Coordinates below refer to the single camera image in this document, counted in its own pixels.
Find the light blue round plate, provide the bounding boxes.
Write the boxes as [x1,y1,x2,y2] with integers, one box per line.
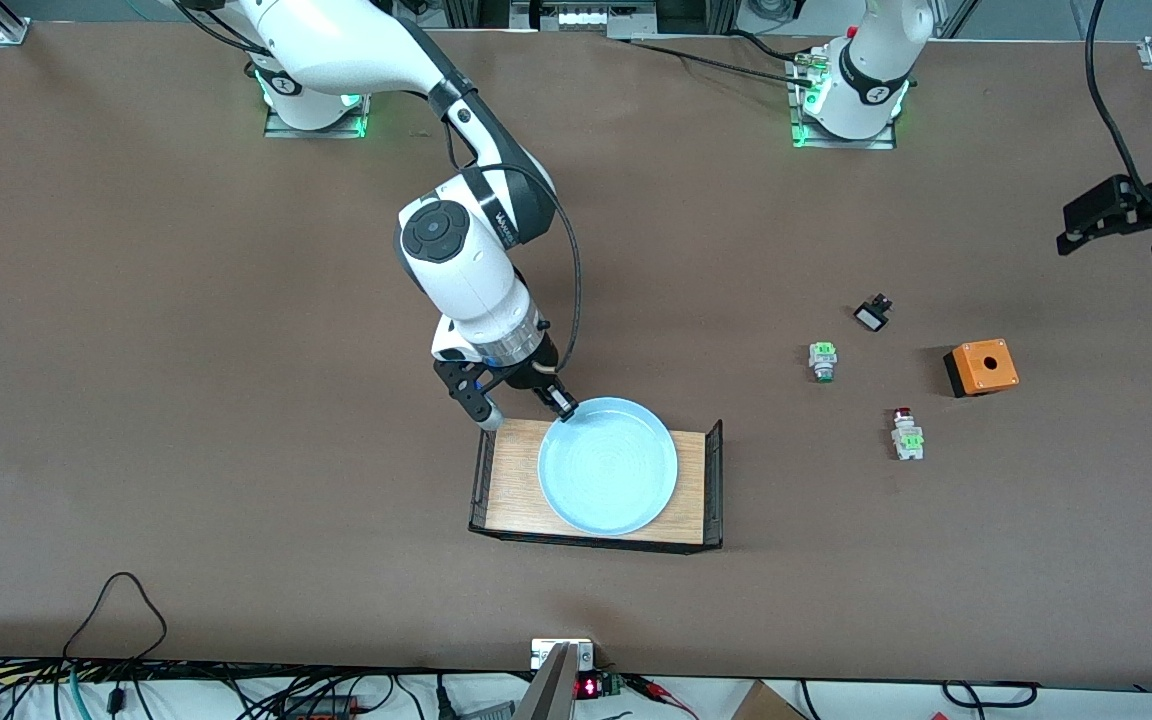
[537,397,679,537]

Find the red push button switch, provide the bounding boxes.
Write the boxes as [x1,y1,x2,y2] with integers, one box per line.
[888,406,927,462]

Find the wooden tray black mesh sides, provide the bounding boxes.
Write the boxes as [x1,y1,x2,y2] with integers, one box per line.
[467,403,725,555]

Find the grey metal beam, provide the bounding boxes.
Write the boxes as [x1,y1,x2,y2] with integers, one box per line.
[513,643,577,720]

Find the red clip test leads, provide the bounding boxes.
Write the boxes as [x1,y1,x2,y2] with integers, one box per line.
[626,673,702,719]

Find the brown cardboard piece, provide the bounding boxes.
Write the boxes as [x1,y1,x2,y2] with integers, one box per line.
[731,680,809,720]

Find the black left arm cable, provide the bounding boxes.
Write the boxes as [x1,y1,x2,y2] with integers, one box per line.
[1086,0,1152,196]

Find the orange button enclosure box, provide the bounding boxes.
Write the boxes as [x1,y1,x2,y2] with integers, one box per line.
[942,338,1021,399]

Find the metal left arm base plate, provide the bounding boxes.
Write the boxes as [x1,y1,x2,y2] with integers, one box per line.
[791,50,899,151]

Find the silver metal bracket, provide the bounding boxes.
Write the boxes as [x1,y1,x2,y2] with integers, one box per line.
[531,638,595,671]

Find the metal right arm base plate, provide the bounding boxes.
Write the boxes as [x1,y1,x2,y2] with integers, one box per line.
[264,95,369,139]

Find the metal frame with lights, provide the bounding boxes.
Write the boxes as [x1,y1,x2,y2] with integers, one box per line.
[511,0,659,39]

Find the black cable to arm base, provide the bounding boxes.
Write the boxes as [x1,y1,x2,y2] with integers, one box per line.
[626,35,822,86]

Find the tangled black cable bundle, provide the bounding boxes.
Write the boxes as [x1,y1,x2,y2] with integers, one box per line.
[0,655,537,720]

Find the thin black looped cable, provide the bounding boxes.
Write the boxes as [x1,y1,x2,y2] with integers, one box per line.
[61,572,169,663]

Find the black cable by cardboard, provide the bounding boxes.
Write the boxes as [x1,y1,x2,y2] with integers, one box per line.
[941,680,1039,709]

